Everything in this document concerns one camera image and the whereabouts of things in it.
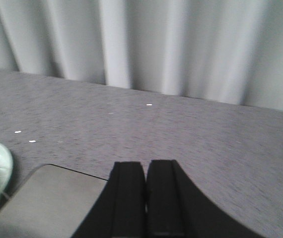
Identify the white pleated curtain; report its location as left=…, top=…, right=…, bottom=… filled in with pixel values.
left=0, top=0, right=283, bottom=111

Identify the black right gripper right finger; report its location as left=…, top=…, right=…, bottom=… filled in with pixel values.
left=146, top=160, right=261, bottom=238

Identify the black silver kitchen scale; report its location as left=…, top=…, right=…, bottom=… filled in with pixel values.
left=0, top=165, right=107, bottom=238

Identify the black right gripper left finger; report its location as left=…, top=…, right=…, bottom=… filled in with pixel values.
left=72, top=162, right=146, bottom=238

